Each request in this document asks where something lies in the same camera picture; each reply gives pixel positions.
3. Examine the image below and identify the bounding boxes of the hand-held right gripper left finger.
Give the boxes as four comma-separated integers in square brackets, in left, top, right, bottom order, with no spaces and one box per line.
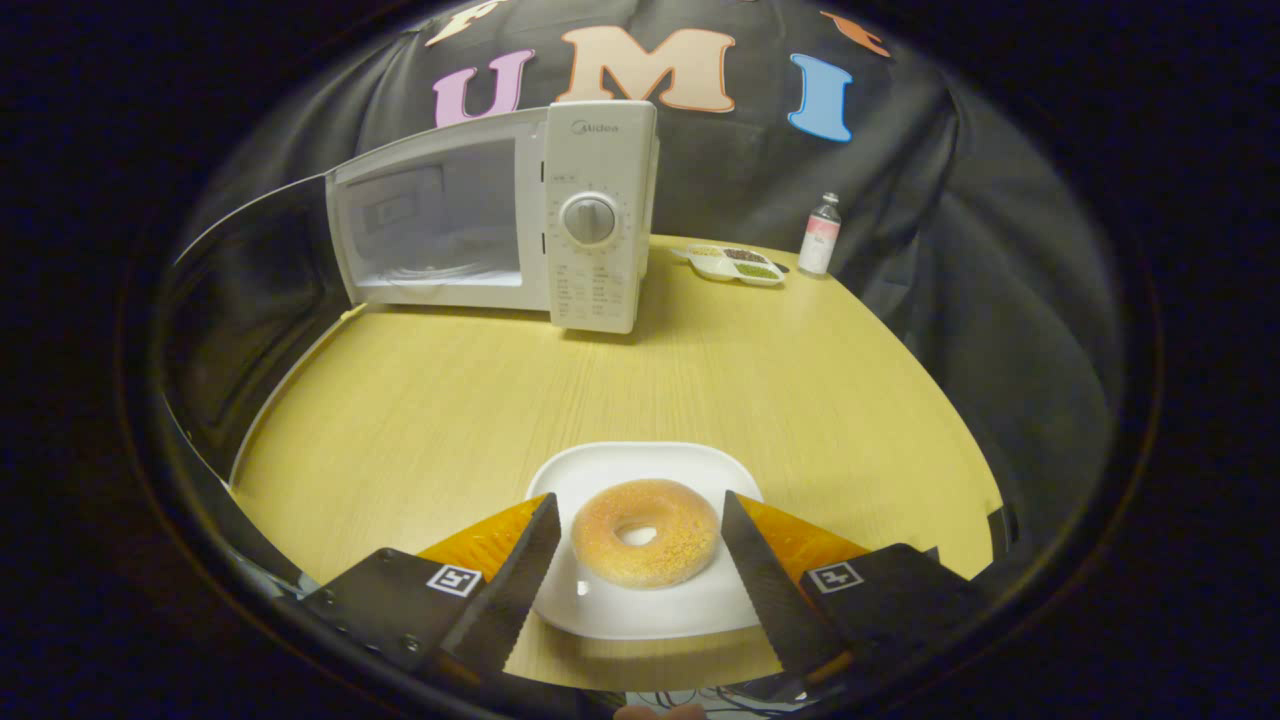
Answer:
[298,492,563,683]

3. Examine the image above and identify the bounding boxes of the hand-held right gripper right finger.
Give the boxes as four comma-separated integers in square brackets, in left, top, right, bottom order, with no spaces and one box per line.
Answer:
[720,489,993,693]

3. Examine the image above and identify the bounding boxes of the sugared ring donut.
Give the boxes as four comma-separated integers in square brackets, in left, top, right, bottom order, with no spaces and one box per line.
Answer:
[570,478,723,590]

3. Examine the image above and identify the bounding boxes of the white microwave oven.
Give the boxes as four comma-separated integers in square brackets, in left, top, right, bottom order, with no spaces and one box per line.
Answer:
[155,100,661,501]

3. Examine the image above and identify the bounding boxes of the white square plate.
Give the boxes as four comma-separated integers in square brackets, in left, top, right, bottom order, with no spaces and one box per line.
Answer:
[526,441,766,642]

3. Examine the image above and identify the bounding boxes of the white compartment dish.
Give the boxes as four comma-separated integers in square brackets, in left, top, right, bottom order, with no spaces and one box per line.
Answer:
[685,243,788,288]

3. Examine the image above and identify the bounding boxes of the small clear bottle pink label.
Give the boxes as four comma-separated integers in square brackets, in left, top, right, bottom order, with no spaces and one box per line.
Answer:
[798,192,843,277]

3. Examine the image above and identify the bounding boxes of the dark cables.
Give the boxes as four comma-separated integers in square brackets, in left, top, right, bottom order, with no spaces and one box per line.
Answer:
[625,685,801,715]

